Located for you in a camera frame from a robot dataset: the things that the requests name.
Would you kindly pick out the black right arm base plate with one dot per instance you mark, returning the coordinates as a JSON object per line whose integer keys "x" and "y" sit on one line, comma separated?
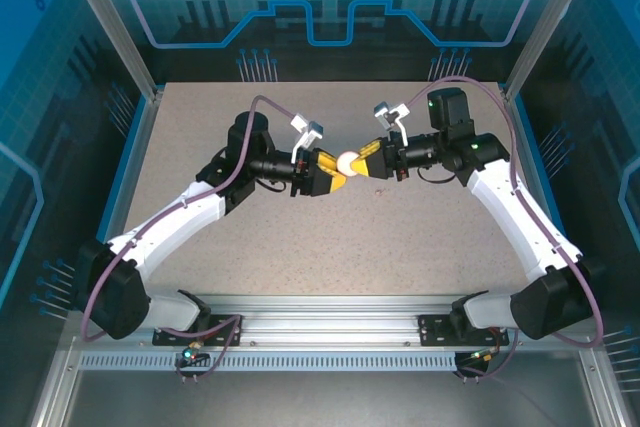
{"x": 435, "y": 329}

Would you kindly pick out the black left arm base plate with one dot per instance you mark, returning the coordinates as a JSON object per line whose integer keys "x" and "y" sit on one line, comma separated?
{"x": 220, "y": 339}

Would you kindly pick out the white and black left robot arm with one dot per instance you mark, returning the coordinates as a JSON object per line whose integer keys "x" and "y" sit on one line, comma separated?
{"x": 175, "y": 217}

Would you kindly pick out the blue aluminium table side rail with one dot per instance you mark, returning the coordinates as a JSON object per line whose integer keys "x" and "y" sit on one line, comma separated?
{"x": 528, "y": 147}
{"x": 132, "y": 147}

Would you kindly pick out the aluminium frame post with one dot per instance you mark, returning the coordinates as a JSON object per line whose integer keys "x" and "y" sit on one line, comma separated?
{"x": 116, "y": 22}
{"x": 542, "y": 22}

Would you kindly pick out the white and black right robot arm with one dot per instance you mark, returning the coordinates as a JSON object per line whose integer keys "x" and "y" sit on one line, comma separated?
{"x": 505, "y": 207}

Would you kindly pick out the pink earbud charging case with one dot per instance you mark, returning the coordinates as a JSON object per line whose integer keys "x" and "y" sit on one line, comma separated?
{"x": 347, "y": 163}

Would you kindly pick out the aluminium lower frame bar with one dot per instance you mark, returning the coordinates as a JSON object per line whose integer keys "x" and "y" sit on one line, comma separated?
{"x": 602, "y": 392}
{"x": 57, "y": 397}

